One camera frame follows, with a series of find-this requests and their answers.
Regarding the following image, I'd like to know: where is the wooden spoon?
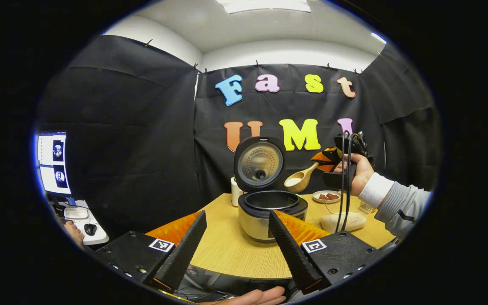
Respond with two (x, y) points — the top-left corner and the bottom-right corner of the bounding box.
(284, 162), (320, 194)

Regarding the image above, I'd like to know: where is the black backdrop cloth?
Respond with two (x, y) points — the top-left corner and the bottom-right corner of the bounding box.
(36, 35), (443, 238)

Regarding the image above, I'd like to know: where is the computer monitor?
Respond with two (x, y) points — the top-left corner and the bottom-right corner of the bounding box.
(36, 131), (72, 196)

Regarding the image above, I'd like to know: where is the black cable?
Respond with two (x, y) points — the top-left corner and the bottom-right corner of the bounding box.
(335, 131), (347, 233)
(342, 132), (354, 232)

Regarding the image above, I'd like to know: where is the ceiling light panel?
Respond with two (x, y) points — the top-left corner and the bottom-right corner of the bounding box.
(216, 0), (312, 14)

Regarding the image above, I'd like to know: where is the black and steel rice cooker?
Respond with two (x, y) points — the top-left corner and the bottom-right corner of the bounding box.
(233, 136), (309, 243)

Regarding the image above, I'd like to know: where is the white desk tray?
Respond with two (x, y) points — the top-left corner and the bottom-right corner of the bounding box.
(64, 199), (110, 246)

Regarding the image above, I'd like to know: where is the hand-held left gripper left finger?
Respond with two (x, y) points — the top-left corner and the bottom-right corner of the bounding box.
(96, 211), (208, 293)

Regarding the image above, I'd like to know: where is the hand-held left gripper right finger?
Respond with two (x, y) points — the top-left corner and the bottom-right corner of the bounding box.
(268, 211), (386, 295)

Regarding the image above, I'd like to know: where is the white plate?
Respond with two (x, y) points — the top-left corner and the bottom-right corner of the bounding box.
(313, 191), (341, 204)

